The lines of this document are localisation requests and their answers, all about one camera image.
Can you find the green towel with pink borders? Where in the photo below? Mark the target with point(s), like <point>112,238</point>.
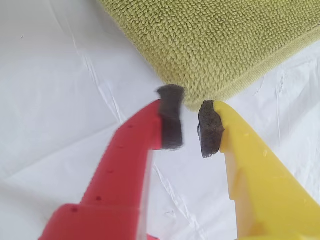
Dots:
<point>212,45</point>

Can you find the white plastic table cover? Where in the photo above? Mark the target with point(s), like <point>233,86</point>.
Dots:
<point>50,100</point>

